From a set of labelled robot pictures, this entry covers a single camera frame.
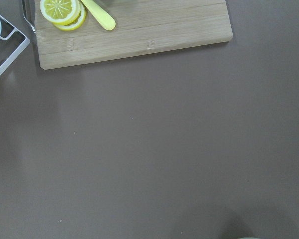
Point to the green bowl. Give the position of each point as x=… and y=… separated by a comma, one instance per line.
x=248, y=238

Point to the wooden cutting board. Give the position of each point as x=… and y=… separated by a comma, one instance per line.
x=142, y=27

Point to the yellow plastic knife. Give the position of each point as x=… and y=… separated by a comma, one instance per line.
x=100, y=15

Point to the lemon slice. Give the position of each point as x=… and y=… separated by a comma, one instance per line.
x=76, y=23
x=60, y=12

